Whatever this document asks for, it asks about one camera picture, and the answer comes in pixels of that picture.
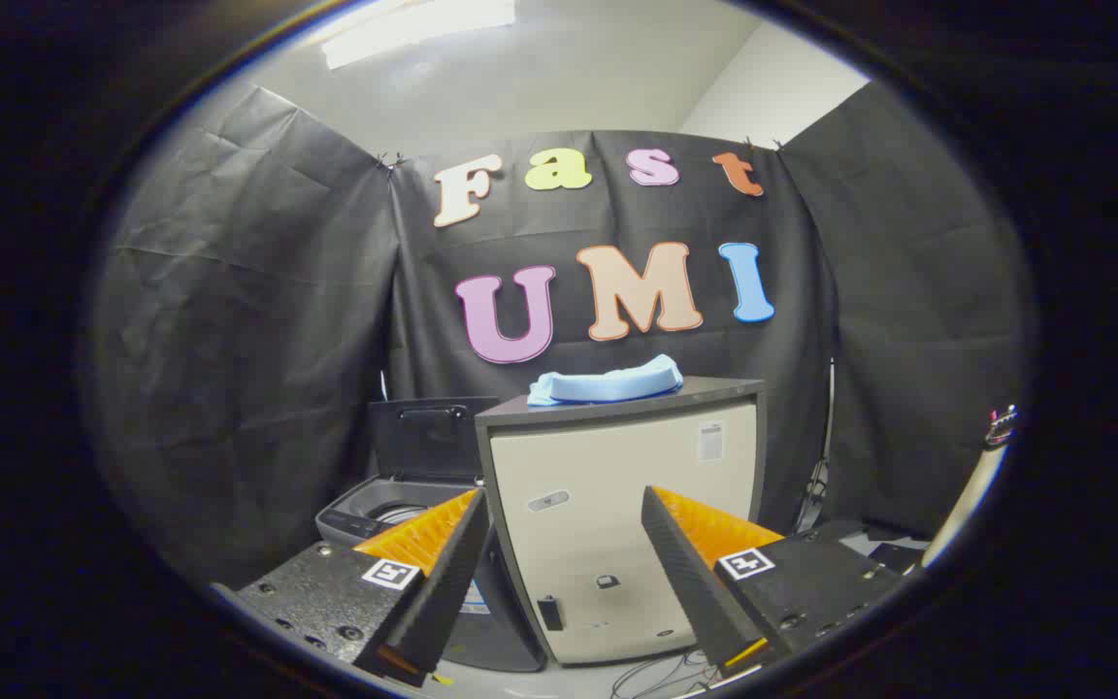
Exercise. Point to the grey washing machine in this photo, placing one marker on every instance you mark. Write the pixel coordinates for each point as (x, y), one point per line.
(365, 513)

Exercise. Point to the metal backdrop clip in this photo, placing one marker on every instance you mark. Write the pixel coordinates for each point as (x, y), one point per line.
(761, 144)
(392, 159)

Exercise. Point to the beige cabinet with dark top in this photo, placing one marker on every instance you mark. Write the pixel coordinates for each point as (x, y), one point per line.
(598, 466)

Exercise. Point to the light blue shirt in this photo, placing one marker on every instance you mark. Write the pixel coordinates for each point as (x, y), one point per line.
(608, 386)

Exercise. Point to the white tube with metal clip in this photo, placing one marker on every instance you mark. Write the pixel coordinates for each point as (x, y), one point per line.
(967, 495)

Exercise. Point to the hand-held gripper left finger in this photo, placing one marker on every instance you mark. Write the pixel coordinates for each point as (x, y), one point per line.
(452, 573)

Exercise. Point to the dark floor object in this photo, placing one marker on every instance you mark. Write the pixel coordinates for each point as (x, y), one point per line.
(894, 553)

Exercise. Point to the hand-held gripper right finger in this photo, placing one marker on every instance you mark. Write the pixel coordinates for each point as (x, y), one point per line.
(690, 573)

